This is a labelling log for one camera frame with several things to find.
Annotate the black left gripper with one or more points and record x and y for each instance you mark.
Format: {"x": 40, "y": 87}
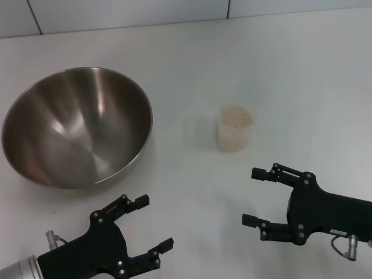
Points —
{"x": 98, "y": 247}

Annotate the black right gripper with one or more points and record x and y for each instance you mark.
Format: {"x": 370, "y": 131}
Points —
{"x": 319, "y": 212}

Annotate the clear plastic measuring cup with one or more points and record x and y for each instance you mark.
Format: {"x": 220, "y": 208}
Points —
{"x": 229, "y": 141}

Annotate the white rice grains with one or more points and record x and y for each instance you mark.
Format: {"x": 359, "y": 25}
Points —
{"x": 236, "y": 117}

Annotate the large stainless steel bowl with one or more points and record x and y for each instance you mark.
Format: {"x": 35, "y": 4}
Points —
{"x": 78, "y": 130}

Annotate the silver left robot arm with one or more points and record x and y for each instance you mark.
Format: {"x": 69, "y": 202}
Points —
{"x": 20, "y": 268}

